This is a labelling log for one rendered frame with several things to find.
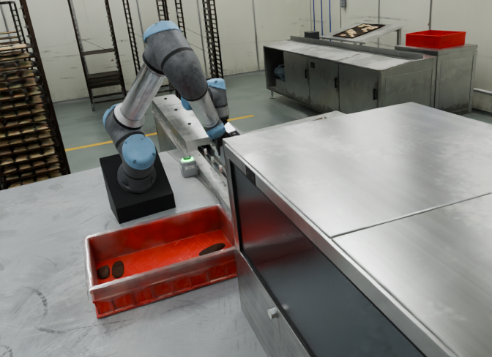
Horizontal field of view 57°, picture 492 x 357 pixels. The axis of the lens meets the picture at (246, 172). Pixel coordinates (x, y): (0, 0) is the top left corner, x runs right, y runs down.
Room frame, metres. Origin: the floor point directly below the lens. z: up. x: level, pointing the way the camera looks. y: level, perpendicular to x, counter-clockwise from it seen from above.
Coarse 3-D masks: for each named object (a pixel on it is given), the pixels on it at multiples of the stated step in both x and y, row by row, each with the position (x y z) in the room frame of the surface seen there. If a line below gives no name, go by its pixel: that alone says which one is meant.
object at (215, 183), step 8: (160, 120) 3.05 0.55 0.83; (168, 128) 2.73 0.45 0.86; (184, 152) 2.29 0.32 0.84; (192, 152) 2.20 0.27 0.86; (200, 160) 2.07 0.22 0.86; (200, 168) 1.96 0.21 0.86; (208, 168) 1.95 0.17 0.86; (208, 176) 1.85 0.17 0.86; (216, 176) 1.84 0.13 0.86; (208, 184) 1.82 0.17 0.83; (216, 184) 1.75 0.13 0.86; (224, 184) 1.74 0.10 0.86; (216, 192) 1.69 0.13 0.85; (224, 192) 1.66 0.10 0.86; (224, 200) 1.58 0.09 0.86
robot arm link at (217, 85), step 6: (216, 78) 1.86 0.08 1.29; (210, 84) 1.81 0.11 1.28; (216, 84) 1.80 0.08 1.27; (222, 84) 1.81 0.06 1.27; (216, 90) 1.80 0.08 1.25; (222, 90) 1.81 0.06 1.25; (216, 96) 1.79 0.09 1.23; (222, 96) 1.81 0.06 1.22; (216, 102) 1.80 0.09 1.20; (222, 102) 1.80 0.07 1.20
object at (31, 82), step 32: (32, 32) 3.76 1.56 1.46; (0, 64) 4.08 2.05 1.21; (32, 64) 3.89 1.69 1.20; (0, 96) 3.79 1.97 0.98; (32, 96) 3.71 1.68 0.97; (0, 128) 3.61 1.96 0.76; (32, 128) 3.79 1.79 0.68; (0, 160) 3.71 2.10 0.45; (32, 160) 3.84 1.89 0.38; (64, 160) 3.76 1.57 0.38
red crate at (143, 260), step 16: (192, 240) 1.37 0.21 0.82; (208, 240) 1.36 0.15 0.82; (224, 240) 1.35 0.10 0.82; (128, 256) 1.31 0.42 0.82; (144, 256) 1.30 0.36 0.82; (160, 256) 1.29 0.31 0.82; (176, 256) 1.27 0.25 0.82; (192, 256) 1.27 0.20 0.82; (128, 272) 1.21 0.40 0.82; (208, 272) 1.10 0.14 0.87; (224, 272) 1.12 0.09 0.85; (144, 288) 1.05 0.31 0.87; (160, 288) 1.06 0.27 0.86; (176, 288) 1.07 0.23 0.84; (192, 288) 1.08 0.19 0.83; (96, 304) 1.04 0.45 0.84; (112, 304) 1.01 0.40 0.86; (128, 304) 1.03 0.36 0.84; (144, 304) 1.04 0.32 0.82
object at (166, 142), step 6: (156, 120) 3.31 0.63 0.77; (156, 126) 3.36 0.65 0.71; (162, 126) 2.94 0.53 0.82; (234, 126) 2.77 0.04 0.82; (162, 132) 3.09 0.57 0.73; (168, 132) 2.77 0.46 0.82; (240, 132) 2.61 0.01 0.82; (162, 138) 3.15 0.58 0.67; (168, 138) 2.81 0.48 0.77; (162, 144) 3.21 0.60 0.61; (168, 144) 2.87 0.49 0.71; (174, 144) 2.51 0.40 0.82; (162, 150) 3.27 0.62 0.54; (168, 150) 2.91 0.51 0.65
